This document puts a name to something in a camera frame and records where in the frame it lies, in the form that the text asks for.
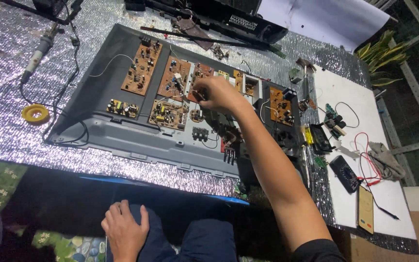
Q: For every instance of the person's left hand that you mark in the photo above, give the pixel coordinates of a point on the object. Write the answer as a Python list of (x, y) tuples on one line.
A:
[(124, 233)]

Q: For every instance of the person's right hand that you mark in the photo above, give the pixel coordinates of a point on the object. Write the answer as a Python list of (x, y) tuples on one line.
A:
[(220, 94)]

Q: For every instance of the person's right fingers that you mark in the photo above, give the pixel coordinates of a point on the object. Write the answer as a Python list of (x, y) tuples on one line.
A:
[(203, 95)]

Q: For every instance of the small dark electronic component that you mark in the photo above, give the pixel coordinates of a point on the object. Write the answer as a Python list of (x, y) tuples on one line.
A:
[(199, 95)]

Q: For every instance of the small round circuit board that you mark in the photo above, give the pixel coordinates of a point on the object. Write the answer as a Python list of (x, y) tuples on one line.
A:
[(196, 116)]

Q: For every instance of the reddish brown circuit board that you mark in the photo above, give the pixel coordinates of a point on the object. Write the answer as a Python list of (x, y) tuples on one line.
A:
[(200, 72)]

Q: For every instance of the small green circuit board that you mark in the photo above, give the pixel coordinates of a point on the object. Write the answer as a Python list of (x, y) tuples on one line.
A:
[(223, 74)]

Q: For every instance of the brown board with white connector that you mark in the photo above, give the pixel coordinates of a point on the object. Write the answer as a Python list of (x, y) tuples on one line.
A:
[(171, 78)]

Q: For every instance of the black connector block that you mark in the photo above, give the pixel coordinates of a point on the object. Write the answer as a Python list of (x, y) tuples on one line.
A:
[(200, 133)]

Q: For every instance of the narrow orange circuit board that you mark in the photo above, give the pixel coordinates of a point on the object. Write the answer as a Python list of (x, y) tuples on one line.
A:
[(238, 78)]

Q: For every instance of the power board with yellow transformer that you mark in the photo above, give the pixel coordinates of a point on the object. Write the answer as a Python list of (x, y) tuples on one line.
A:
[(167, 114)]

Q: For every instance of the white framed circuit board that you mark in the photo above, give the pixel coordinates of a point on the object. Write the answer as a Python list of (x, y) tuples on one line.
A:
[(253, 85)]

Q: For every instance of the long black strip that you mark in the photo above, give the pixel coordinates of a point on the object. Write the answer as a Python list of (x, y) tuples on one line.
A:
[(209, 40)]

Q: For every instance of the brown heat sink with transistors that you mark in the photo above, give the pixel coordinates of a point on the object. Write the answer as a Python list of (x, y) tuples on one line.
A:
[(230, 145)]

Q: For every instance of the dark brown bare board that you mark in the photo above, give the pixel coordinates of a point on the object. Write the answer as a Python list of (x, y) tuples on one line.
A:
[(195, 32)]

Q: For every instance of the tall brown circuit board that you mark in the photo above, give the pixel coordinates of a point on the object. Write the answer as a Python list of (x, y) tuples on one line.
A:
[(141, 67)]

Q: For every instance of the orange board with black capacitors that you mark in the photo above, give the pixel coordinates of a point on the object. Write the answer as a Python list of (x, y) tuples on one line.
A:
[(281, 107)]

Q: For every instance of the small board with yellow components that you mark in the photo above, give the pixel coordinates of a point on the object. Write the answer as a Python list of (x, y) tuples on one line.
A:
[(122, 108)]

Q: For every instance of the black electronic device casing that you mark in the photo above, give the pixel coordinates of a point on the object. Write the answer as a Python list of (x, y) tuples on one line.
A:
[(227, 16)]

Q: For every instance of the grey television back panel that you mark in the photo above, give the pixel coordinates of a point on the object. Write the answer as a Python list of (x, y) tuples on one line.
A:
[(122, 134)]

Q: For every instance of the small grey transformer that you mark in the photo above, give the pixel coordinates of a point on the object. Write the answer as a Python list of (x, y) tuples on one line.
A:
[(295, 75)]

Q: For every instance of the black panel with blue edge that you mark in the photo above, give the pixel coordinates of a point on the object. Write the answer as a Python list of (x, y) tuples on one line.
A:
[(166, 185)]

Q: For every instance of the metal hand tool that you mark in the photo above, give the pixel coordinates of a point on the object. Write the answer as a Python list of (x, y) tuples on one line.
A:
[(306, 78)]

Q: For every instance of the black plastic holder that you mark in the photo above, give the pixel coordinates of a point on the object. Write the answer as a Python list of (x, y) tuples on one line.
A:
[(320, 138)]

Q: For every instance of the slim metal soldering iron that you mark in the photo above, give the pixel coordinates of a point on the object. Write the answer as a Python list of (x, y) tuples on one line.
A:
[(306, 167)]

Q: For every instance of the green board with black parts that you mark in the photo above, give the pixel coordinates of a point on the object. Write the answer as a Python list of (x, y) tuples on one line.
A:
[(335, 120)]

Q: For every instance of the white work board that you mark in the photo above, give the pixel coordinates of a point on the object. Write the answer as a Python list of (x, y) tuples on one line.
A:
[(344, 94)]

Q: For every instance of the large white paper sheet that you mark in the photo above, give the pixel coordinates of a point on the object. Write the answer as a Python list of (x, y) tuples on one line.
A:
[(326, 20)]

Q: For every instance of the person's dark blue trousers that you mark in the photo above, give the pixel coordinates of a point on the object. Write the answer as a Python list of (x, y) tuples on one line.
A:
[(202, 243)]

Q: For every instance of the black multimeter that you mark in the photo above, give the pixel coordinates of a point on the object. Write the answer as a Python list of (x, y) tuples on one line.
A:
[(344, 174)]

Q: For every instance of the yellow solder spool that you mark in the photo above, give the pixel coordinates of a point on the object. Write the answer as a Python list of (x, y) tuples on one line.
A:
[(35, 113)]

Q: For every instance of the red multimeter lead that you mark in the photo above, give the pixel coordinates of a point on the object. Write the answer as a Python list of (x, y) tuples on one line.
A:
[(367, 156)]

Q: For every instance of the black stand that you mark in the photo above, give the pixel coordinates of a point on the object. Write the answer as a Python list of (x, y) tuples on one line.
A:
[(49, 9)]

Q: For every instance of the green leafy plant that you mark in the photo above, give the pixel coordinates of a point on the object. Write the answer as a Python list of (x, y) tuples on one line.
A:
[(382, 54)]

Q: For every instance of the grey cloth rag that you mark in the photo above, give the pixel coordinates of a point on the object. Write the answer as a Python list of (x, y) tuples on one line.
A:
[(387, 160)]

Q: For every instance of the person's black sleeve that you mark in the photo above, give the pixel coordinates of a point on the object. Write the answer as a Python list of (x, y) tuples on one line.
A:
[(318, 253)]

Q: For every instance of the silver foil mat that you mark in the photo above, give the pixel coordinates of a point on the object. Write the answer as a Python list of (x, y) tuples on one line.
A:
[(5, 91)]

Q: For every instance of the phone in tan case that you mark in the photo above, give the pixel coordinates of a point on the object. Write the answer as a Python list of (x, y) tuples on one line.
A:
[(365, 209)]

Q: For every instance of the black multimeter probe lead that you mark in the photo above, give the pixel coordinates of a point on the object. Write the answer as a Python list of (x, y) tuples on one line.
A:
[(375, 202)]

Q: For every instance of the grey metal rack frame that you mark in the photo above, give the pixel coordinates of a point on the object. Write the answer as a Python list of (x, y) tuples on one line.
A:
[(418, 94)]

